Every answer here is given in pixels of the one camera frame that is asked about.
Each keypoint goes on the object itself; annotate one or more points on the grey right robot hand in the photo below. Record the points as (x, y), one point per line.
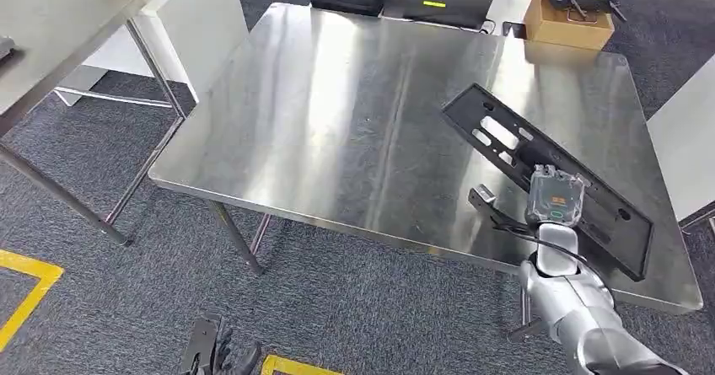
(556, 196)

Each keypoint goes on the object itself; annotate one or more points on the dark left robot hand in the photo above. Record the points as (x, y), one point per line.
(237, 358)

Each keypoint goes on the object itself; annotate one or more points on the black plastic plate with cutouts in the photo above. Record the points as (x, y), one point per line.
(564, 160)

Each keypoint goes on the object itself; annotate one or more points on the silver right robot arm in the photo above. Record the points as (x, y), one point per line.
(581, 305)

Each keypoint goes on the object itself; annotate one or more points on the white table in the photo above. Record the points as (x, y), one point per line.
(684, 138)

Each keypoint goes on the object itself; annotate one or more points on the open cardboard box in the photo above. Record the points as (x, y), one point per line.
(564, 29)

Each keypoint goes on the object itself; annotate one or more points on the stainless steel table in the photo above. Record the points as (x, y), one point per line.
(357, 115)

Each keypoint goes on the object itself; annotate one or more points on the white cabinet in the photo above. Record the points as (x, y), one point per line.
(190, 21)

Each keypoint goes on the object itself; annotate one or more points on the grey side table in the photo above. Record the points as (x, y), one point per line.
(50, 37)

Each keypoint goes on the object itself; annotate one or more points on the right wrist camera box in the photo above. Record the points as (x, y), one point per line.
(484, 195)

